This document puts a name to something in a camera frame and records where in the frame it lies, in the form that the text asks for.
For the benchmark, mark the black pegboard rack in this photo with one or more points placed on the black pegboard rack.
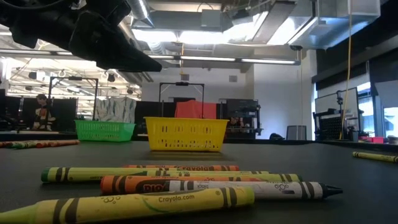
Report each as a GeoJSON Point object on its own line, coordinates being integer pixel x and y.
{"type": "Point", "coordinates": [331, 127]}

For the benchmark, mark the black camera stand frame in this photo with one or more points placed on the black camera stand frame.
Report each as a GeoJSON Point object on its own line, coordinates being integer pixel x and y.
{"type": "Point", "coordinates": [182, 83]}

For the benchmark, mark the round silver duct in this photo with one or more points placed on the round silver duct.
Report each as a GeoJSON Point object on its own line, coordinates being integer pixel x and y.
{"type": "Point", "coordinates": [141, 12]}

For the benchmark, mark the red box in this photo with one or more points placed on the red box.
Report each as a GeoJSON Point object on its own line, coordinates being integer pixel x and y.
{"type": "Point", "coordinates": [373, 140]}

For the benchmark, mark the patterned white cloth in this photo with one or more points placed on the patterned white cloth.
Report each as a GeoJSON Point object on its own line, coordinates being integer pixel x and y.
{"type": "Point", "coordinates": [115, 110]}

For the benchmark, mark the green plastic basket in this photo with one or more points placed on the green plastic basket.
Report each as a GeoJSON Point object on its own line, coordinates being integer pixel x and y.
{"type": "Point", "coordinates": [104, 122]}

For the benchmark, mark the yellow-green crayon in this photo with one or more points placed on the yellow-green crayon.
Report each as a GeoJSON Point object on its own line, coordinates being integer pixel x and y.
{"type": "Point", "coordinates": [96, 174]}
{"type": "Point", "coordinates": [25, 145]}
{"type": "Point", "coordinates": [373, 156]}
{"type": "Point", "coordinates": [269, 178]}
{"type": "Point", "coordinates": [129, 205]}
{"type": "Point", "coordinates": [220, 172]}

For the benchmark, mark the red cloth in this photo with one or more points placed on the red cloth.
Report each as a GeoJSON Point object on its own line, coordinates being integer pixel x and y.
{"type": "Point", "coordinates": [192, 109]}

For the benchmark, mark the long ceiling strip light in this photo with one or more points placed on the long ceiling strip light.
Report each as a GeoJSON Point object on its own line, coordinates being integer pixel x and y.
{"type": "Point", "coordinates": [208, 58]}

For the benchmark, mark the black shelf rack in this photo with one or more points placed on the black shelf rack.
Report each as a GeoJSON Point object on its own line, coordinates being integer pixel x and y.
{"type": "Point", "coordinates": [242, 109]}

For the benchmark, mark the large silver duct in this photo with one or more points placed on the large silver duct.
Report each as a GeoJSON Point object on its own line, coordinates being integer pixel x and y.
{"type": "Point", "coordinates": [342, 28]}

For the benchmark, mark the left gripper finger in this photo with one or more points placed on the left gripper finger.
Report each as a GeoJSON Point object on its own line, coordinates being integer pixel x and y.
{"type": "Point", "coordinates": [105, 46]}

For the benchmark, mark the black frame stand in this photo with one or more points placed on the black frame stand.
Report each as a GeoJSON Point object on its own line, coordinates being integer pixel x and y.
{"type": "Point", "coordinates": [74, 78]}

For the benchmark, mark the yellow plastic basket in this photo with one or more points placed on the yellow plastic basket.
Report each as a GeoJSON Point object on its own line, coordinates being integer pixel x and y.
{"type": "Point", "coordinates": [186, 122]}

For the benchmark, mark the person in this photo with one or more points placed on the person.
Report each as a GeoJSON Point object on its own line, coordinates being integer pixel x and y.
{"type": "Point", "coordinates": [43, 115]}

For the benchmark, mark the black dome object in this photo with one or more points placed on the black dome object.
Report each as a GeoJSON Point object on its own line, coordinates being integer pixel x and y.
{"type": "Point", "coordinates": [276, 137]}

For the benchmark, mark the grey ceiling box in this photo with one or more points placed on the grey ceiling box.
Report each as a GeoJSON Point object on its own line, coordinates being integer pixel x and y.
{"type": "Point", "coordinates": [211, 18]}

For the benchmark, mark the black crayon white wrapper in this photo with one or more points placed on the black crayon white wrapper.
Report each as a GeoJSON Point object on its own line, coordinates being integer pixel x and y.
{"type": "Point", "coordinates": [269, 189]}

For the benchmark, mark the grey waste bin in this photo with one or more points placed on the grey waste bin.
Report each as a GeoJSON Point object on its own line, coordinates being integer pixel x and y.
{"type": "Point", "coordinates": [296, 133]}

